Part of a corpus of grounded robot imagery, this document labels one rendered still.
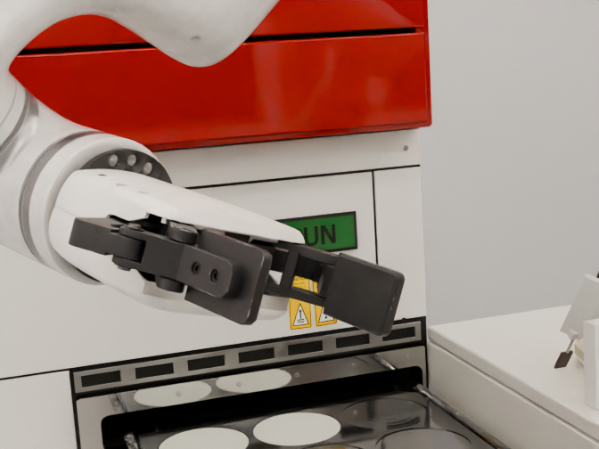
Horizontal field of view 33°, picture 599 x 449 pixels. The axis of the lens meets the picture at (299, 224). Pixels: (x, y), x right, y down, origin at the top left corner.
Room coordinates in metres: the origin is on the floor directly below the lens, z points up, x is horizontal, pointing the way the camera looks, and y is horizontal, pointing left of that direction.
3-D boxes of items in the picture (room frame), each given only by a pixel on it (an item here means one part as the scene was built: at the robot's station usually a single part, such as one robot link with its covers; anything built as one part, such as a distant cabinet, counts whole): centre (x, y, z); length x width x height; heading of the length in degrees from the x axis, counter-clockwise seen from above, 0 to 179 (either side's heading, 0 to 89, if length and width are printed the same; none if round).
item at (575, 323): (0.95, -0.28, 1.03); 0.06 x 0.04 x 0.13; 17
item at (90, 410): (1.18, 0.06, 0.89); 0.44 x 0.02 x 0.10; 107
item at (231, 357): (1.18, 0.06, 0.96); 0.44 x 0.01 x 0.02; 107
